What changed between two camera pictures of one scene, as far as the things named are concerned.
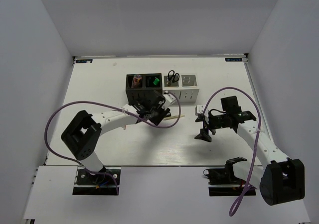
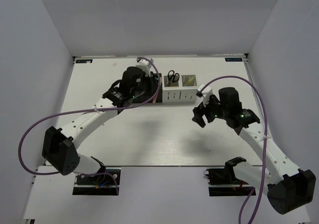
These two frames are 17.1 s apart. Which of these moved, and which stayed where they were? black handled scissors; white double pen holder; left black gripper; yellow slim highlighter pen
Moved: left black gripper; yellow slim highlighter pen
Stayed: black handled scissors; white double pen holder
